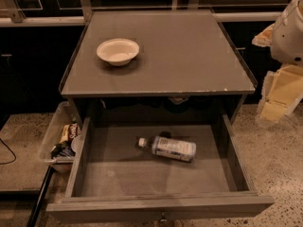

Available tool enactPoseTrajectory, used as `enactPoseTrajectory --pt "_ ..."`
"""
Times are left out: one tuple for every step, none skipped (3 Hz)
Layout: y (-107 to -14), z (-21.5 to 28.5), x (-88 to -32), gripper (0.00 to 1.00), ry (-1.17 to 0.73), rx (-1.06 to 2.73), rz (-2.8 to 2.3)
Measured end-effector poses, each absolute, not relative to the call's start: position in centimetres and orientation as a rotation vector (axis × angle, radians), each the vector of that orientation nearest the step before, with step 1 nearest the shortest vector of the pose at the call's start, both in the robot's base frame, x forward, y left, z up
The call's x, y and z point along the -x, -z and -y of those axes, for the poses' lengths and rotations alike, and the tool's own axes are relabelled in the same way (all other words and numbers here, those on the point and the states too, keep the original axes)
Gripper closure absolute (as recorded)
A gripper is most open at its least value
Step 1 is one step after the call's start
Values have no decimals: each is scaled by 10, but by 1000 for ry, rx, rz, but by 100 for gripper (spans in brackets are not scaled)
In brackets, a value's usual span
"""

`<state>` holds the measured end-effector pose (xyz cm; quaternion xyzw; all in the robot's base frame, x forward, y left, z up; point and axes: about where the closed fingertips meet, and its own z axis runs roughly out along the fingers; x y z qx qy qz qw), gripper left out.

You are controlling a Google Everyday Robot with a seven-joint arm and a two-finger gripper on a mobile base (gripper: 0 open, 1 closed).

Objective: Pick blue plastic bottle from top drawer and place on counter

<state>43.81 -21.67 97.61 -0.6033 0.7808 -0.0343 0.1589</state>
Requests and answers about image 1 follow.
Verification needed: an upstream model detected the black cable on floor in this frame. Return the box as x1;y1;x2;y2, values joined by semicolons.
0;137;17;166

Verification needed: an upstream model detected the white metal railing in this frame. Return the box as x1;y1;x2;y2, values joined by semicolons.
0;0;292;26

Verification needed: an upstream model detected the dark snack packet in bin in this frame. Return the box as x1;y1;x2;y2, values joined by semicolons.
51;142;75;158

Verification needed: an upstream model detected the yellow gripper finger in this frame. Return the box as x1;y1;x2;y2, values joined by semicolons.
256;64;303;124
252;25;274;47

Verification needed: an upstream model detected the blue plastic bottle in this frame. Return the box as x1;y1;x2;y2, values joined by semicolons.
137;136;197;163

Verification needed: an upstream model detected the open grey top drawer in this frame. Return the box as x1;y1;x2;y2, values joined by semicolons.
46;114;274;223

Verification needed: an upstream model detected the grey drawer cabinet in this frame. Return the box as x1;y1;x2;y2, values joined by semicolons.
61;10;256;119

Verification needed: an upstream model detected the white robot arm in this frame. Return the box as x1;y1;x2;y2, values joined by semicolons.
252;0;303;128

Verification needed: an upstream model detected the white paper bowl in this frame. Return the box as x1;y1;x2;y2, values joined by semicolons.
97;39;139;66

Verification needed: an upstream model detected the snack bag in bin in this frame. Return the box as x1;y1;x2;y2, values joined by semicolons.
60;123;80;143

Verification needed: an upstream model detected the clear plastic storage bin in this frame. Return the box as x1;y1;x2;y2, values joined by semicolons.
39;101;78;173

